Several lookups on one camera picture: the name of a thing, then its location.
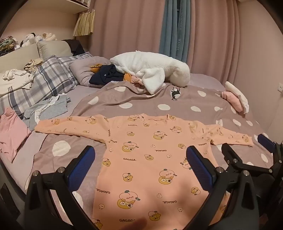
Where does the mustard yellow fabric item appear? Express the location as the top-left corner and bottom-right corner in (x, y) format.
(89, 64), (104, 73)

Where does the dark brown garment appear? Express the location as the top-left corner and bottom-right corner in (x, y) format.
(63, 39), (86, 56)

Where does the beige black patterned garment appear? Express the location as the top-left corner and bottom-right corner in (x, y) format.
(23, 58), (45, 72)

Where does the mauve polka dot blanket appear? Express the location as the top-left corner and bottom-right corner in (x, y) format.
(24, 81), (275, 230)

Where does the grey plaid pillow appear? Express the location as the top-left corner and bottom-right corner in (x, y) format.
(0, 52), (94, 120)

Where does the white fluffy fleece garment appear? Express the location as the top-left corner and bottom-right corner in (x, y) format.
(110, 51), (191, 94)

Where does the flat pink garment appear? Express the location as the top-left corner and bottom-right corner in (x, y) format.
(0, 107), (33, 162)

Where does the multicolour knitted item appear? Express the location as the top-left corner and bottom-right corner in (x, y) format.
(0, 36), (18, 54)

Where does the folded pink garment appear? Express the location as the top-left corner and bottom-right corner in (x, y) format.
(221, 91), (244, 114)

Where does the navy garment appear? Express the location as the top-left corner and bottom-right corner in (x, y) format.
(89, 65), (125, 86)

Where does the crumpled pink garment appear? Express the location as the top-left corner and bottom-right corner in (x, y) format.
(130, 75), (145, 86)

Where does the white wall shelf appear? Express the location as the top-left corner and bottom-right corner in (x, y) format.
(56, 0), (89, 14)

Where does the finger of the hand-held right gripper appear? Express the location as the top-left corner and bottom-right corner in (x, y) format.
(221, 143), (275, 176)
(257, 133), (283, 171)

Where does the peach cartoon print baby shirt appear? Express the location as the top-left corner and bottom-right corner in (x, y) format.
(35, 113), (254, 230)

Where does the folded white garment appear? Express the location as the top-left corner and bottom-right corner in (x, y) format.
(225, 81), (250, 114)

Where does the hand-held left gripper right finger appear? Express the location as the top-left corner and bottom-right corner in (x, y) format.
(186, 146), (259, 230)

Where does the white printed garment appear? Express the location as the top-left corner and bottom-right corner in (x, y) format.
(0, 69), (35, 97)

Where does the white and black plush toy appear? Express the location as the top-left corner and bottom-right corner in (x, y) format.
(21, 32), (37, 47)

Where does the yellow pleated fabric valance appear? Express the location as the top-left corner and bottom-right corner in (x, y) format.
(73, 10), (96, 37)

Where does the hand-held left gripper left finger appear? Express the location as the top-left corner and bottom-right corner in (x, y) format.
(24, 145), (96, 230)

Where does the lilac bed sheet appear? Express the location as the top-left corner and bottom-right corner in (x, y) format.
(0, 73), (276, 199)

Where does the beige padded headboard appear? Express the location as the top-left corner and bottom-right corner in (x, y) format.
(0, 40), (74, 74)

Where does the blue curtain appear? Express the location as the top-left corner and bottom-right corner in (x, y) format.
(159, 0), (196, 64)

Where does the grey and white garment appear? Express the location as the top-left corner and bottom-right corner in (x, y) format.
(23, 94), (71, 129)

